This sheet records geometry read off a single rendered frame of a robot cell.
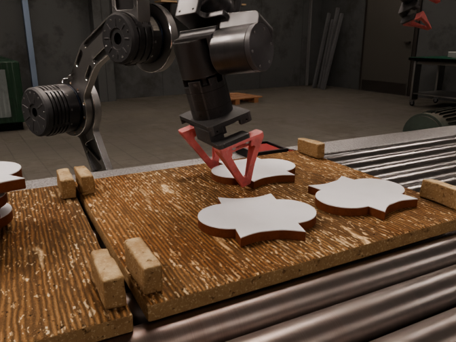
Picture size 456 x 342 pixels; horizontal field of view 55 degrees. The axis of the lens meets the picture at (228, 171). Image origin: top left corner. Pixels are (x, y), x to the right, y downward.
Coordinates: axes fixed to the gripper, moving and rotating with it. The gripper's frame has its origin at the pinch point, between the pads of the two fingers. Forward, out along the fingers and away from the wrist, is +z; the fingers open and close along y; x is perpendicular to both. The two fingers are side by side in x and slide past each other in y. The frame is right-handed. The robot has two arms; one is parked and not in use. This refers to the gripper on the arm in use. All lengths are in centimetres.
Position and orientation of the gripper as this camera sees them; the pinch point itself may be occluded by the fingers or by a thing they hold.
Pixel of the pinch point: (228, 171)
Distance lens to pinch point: 64.7
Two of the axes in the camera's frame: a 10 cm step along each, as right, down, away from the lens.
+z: 2.3, 8.8, 4.1
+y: 4.8, 2.6, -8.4
